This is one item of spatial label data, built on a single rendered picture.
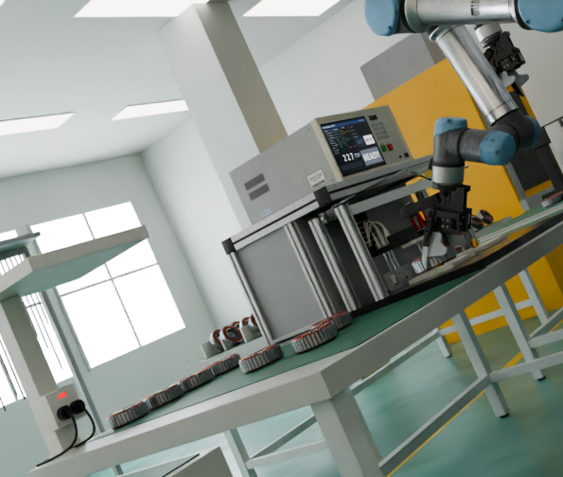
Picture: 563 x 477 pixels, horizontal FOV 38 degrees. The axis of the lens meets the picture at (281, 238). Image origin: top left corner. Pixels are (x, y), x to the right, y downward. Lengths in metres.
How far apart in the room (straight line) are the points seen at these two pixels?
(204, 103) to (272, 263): 4.43
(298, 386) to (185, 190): 8.96
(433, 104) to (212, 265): 4.90
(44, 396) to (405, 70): 4.91
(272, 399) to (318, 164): 1.06
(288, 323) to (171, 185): 8.14
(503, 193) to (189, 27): 2.80
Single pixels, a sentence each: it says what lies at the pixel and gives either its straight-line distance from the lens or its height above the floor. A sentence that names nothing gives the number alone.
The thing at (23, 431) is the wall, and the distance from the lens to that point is 8.74.
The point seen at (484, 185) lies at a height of 1.00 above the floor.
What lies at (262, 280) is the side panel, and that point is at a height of 0.95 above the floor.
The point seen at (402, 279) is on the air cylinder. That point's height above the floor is 0.79.
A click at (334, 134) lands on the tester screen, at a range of 2.44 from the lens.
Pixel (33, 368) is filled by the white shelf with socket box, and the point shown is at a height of 0.98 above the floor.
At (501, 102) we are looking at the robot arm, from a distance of 2.00.
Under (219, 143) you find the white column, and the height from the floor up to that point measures 2.21.
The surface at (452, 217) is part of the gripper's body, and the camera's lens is 1.96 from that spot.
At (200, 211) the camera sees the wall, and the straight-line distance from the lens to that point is 10.25.
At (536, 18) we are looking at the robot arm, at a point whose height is 1.18.
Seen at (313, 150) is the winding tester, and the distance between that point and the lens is 2.41.
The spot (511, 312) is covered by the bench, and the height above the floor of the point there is 0.35.
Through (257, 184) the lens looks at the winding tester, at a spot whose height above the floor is 1.24.
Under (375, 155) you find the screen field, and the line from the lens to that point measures 2.56.
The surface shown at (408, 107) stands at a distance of 6.27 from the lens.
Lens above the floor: 0.90
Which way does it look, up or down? 3 degrees up
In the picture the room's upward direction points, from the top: 24 degrees counter-clockwise
